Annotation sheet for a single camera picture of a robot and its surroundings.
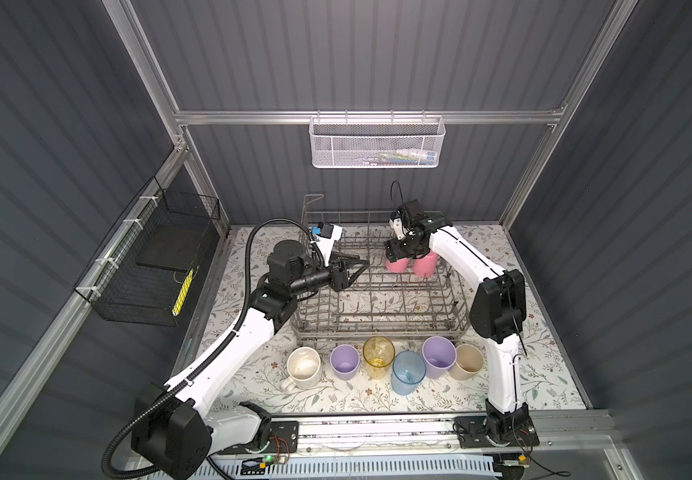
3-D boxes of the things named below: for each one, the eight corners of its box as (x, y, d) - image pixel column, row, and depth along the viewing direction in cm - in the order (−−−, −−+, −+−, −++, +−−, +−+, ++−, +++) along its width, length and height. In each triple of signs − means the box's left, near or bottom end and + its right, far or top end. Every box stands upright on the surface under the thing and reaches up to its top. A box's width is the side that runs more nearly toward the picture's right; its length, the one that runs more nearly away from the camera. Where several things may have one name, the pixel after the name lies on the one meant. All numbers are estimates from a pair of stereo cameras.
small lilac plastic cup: (330, 383, 83) (328, 372, 76) (332, 357, 88) (330, 344, 80) (360, 383, 83) (360, 372, 75) (359, 357, 88) (360, 344, 80)
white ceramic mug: (288, 394, 82) (282, 385, 75) (293, 358, 88) (287, 346, 81) (319, 394, 82) (316, 385, 75) (321, 358, 88) (319, 346, 81)
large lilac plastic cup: (417, 382, 83) (426, 367, 74) (413, 353, 89) (421, 335, 79) (447, 382, 83) (460, 367, 74) (441, 353, 89) (452, 335, 79)
